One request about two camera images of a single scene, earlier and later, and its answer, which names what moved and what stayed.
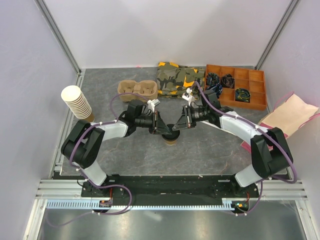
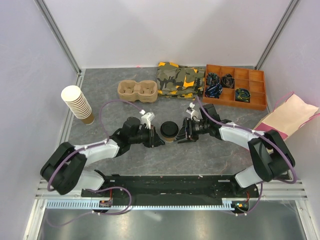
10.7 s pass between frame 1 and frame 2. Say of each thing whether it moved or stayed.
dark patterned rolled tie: stayed
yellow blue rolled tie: stayed
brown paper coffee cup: moved
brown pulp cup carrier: stayed
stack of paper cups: stayed
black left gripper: moved
